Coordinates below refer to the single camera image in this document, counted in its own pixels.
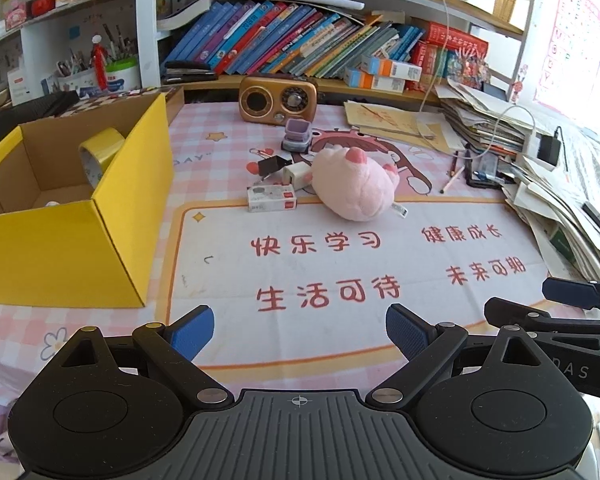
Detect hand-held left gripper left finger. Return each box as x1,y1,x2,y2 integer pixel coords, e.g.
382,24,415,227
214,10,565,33
50,305,234,411

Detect red cartoon wall sticker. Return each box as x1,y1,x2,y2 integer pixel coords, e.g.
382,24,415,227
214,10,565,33
511,64,529,104

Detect white side shelf unit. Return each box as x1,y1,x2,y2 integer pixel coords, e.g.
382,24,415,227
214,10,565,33
0,0,141,106

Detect small purple grey container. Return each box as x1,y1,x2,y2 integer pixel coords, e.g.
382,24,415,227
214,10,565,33
281,119,314,153

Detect brown paper envelopes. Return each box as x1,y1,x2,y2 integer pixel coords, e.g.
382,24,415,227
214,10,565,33
343,100,453,154

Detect white cup of brushes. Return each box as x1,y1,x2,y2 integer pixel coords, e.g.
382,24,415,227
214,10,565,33
56,45,102,98

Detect black wallet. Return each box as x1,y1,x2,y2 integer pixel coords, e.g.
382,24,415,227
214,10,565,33
161,60,218,85

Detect orange blue white carton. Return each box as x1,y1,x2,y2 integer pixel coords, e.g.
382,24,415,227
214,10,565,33
343,66,406,94
361,53,424,81

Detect green book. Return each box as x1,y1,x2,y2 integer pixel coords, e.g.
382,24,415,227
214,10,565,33
547,225,581,266

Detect white charger plug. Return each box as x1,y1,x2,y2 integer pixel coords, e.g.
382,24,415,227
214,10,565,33
282,162,313,192

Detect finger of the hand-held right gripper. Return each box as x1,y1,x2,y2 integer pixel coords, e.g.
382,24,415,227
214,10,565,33
541,277,600,311
484,297,600,333

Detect sprawling pile of papers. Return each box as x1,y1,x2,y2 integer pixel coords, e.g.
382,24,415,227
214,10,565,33
500,152,600,283

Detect black power adapter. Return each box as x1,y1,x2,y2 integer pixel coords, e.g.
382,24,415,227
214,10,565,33
537,127,562,167

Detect stack of notebooks and papers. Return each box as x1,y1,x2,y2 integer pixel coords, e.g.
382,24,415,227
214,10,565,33
434,77,537,157

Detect pink pencil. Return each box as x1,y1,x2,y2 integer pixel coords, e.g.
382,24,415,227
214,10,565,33
440,164,467,195

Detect wooden chess board box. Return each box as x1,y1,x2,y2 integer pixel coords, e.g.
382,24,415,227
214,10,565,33
65,85,186,128

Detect thick red dictionary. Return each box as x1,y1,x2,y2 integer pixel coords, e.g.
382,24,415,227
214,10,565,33
424,21,490,59

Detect thick book with white pages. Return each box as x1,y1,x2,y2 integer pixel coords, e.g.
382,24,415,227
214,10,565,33
156,0,217,32

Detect gold retro radio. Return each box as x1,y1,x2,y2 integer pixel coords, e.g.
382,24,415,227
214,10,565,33
238,75,319,124

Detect row of colourful books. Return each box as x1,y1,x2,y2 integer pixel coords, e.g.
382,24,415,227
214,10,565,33
162,0,426,79

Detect white phone charging cable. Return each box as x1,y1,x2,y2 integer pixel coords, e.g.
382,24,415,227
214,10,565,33
405,0,451,111

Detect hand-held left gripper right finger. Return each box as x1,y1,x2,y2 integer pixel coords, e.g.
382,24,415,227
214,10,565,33
366,304,556,408

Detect white tub with green lid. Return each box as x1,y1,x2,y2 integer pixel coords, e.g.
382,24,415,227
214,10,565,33
105,58,141,92

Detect white red staples box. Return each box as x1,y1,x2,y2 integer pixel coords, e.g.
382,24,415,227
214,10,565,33
246,185,299,213

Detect black binder clip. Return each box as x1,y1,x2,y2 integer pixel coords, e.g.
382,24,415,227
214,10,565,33
256,155,293,179

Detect pink plush pig toy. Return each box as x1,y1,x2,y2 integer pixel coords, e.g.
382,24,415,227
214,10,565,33
311,144,410,222

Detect yellow cardboard box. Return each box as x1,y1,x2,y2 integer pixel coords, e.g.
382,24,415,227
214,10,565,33
0,92,176,308

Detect white adapter cable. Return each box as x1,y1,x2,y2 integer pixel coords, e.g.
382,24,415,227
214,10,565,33
480,104,537,157

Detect yellow tape roll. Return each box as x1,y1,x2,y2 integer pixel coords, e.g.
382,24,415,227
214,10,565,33
78,128,127,190

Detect white desk bookshelf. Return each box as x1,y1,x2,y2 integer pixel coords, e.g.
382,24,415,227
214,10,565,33
135,0,541,106

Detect white box with red label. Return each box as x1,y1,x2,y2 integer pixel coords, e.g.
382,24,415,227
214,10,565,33
7,69,32,107

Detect red tassel ornament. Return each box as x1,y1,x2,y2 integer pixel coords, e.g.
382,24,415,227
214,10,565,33
91,33,111,89

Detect small pink box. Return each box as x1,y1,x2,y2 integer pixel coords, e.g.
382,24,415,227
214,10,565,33
1,0,28,29

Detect pink alphabet wall poster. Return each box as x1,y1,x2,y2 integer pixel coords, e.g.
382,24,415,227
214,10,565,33
534,0,600,117

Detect black flat case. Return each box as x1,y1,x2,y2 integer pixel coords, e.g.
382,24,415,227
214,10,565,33
465,150,504,189

